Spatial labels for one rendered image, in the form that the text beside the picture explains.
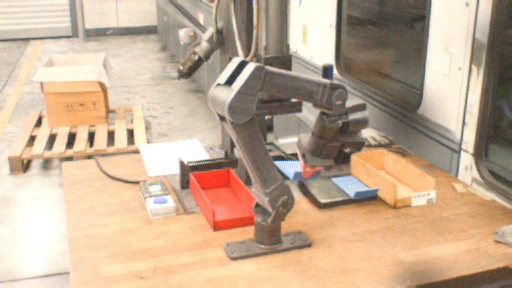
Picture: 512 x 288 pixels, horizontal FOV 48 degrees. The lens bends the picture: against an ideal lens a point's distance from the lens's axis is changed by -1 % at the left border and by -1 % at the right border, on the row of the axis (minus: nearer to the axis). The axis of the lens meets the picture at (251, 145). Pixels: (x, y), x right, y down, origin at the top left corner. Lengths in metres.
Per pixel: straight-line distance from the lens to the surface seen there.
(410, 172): 1.70
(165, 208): 1.50
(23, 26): 10.81
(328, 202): 1.55
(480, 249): 1.44
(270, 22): 1.59
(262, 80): 1.16
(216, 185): 1.65
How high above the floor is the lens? 1.57
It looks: 20 degrees down
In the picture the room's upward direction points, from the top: straight up
